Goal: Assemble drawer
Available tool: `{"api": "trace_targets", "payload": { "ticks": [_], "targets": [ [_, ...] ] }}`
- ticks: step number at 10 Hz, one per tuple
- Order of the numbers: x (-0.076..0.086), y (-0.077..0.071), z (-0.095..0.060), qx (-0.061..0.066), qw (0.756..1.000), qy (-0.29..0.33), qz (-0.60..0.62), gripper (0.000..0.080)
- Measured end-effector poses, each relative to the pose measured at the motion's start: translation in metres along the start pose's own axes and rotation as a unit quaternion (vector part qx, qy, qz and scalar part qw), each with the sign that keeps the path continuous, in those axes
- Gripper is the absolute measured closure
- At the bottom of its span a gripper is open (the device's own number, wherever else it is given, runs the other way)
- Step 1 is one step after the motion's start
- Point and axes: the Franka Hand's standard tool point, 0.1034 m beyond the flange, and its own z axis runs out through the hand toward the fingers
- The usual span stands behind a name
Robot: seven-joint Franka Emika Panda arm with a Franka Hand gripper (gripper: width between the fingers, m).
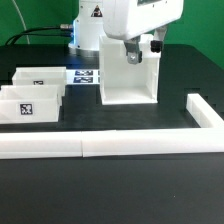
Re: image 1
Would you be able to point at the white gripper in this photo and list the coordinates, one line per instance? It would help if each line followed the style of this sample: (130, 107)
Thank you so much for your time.
(126, 19)

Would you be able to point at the white drawer cabinet box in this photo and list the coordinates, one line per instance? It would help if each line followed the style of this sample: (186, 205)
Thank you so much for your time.
(125, 83)

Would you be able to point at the white front drawer tray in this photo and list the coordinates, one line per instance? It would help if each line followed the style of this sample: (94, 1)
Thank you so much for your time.
(29, 103)

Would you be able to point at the white drawer tray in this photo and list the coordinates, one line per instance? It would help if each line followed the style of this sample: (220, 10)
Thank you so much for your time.
(29, 103)
(41, 76)

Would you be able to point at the white rear drawer tray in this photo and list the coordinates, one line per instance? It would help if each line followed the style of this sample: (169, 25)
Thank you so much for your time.
(41, 76)

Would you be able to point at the white sheet with markers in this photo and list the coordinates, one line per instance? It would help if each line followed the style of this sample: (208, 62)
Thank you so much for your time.
(82, 77)

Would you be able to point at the white L-shaped fence bar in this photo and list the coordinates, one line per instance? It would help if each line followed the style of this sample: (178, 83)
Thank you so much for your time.
(207, 138)

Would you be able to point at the white front fence bar left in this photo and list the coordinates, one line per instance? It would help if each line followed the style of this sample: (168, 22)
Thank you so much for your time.
(40, 145)

